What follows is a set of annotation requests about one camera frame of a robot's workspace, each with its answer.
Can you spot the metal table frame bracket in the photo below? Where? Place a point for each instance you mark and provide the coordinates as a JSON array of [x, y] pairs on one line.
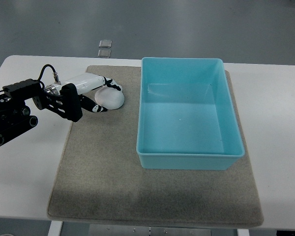
[[115, 230]]

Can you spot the white table leg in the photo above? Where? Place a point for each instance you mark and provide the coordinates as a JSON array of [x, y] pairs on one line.
[[243, 232], [55, 228]]

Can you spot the right white table leg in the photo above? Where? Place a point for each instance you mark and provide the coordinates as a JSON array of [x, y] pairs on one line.
[[243, 232]]

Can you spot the left white table leg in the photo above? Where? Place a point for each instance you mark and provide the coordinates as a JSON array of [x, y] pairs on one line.
[[55, 228]]

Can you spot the lower floor socket plate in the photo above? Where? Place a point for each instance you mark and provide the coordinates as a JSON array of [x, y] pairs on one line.
[[104, 53]]

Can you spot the grey felt mat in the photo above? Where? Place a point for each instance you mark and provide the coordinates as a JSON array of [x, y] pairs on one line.
[[100, 178]]

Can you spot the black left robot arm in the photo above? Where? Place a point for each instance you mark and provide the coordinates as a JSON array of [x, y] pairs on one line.
[[15, 117]]

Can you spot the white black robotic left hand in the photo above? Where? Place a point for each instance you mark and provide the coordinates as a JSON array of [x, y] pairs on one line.
[[86, 86]]

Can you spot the white bunny toy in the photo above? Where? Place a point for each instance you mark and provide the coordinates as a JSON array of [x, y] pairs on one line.
[[109, 98]]

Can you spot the blue plastic box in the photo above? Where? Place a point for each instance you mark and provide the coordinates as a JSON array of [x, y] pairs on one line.
[[187, 118]]

